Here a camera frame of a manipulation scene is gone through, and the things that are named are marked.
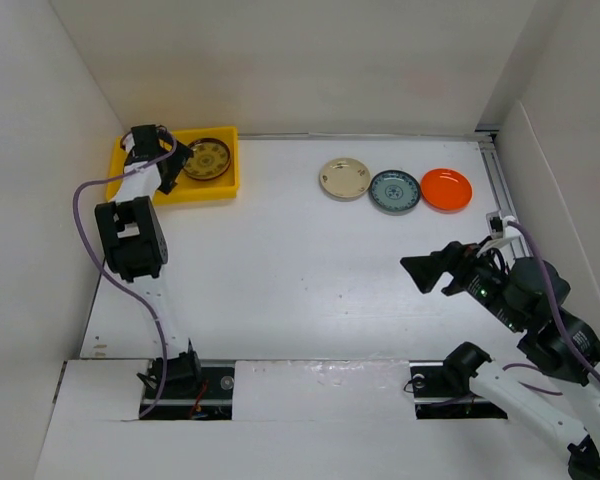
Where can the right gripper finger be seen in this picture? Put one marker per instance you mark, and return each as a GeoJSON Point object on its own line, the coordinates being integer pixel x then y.
{"type": "Point", "coordinates": [426, 279]}
{"type": "Point", "coordinates": [443, 259]}

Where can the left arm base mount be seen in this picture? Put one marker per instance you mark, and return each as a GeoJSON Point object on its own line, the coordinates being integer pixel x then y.
{"type": "Point", "coordinates": [211, 399]}

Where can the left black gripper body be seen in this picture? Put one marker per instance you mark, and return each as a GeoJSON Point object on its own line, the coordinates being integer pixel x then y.
{"type": "Point", "coordinates": [162, 152]}

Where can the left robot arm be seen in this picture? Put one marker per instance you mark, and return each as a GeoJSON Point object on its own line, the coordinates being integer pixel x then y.
{"type": "Point", "coordinates": [136, 250]}

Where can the blue patterned plate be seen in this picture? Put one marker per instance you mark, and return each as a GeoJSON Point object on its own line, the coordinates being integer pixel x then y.
{"type": "Point", "coordinates": [395, 192]}

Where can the aluminium rail right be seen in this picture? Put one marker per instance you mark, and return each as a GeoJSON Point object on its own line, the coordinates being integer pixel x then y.
{"type": "Point", "coordinates": [487, 147]}

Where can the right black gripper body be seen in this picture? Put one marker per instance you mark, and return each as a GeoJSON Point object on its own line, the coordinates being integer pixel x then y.
{"type": "Point", "coordinates": [477, 276]}

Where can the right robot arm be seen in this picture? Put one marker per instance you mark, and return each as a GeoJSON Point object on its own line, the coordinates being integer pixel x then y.
{"type": "Point", "coordinates": [526, 297]}

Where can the orange plate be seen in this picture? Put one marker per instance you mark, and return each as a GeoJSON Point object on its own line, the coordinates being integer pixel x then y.
{"type": "Point", "coordinates": [446, 190]}

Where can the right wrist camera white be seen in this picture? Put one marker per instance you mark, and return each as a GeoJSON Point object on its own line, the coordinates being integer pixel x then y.
{"type": "Point", "coordinates": [501, 225]}

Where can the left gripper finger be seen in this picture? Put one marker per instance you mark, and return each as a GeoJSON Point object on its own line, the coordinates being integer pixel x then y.
{"type": "Point", "coordinates": [178, 154]}
{"type": "Point", "coordinates": [168, 176]}

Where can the cream patterned plate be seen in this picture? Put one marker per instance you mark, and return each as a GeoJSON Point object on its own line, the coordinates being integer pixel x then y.
{"type": "Point", "coordinates": [345, 178]}

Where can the yellow brown plate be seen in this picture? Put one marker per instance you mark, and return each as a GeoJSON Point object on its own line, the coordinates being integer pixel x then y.
{"type": "Point", "coordinates": [210, 159]}

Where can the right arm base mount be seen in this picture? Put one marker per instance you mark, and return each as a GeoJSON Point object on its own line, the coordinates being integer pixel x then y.
{"type": "Point", "coordinates": [435, 398]}

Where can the yellow plastic bin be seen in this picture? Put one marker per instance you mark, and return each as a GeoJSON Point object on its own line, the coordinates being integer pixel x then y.
{"type": "Point", "coordinates": [223, 187]}

